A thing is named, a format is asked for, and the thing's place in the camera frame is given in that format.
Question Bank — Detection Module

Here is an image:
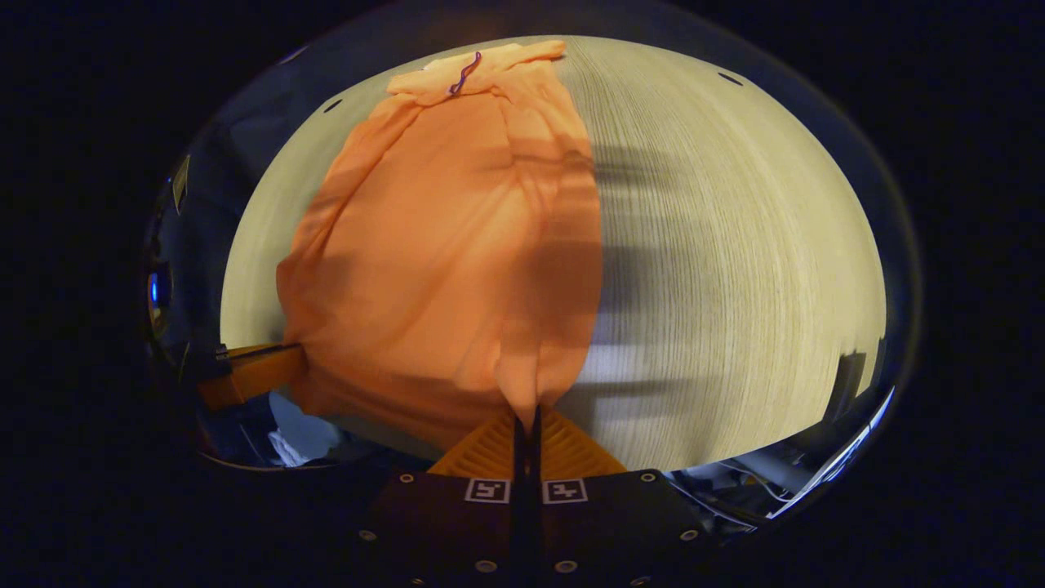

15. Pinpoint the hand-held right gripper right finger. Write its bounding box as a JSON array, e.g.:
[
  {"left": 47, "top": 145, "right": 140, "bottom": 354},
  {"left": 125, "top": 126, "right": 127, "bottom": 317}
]
[{"left": 527, "top": 405, "right": 711, "bottom": 588}]

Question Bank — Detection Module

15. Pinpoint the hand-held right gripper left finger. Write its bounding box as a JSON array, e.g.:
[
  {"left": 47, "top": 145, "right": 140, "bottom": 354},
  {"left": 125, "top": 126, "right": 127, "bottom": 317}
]
[{"left": 351, "top": 407, "right": 527, "bottom": 588}]

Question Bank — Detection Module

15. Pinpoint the orange polo T-shirt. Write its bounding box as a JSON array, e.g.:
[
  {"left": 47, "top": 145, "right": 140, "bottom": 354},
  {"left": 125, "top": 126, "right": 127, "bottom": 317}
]
[{"left": 276, "top": 39, "right": 605, "bottom": 450}]

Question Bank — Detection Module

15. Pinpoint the person's light clothing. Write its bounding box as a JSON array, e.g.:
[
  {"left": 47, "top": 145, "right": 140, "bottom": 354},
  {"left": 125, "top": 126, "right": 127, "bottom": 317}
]
[{"left": 268, "top": 390, "right": 344, "bottom": 468}]

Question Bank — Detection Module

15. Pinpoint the thin white cable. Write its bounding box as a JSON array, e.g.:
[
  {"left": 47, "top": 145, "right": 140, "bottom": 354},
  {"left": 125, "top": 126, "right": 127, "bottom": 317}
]
[{"left": 717, "top": 460, "right": 789, "bottom": 506}]

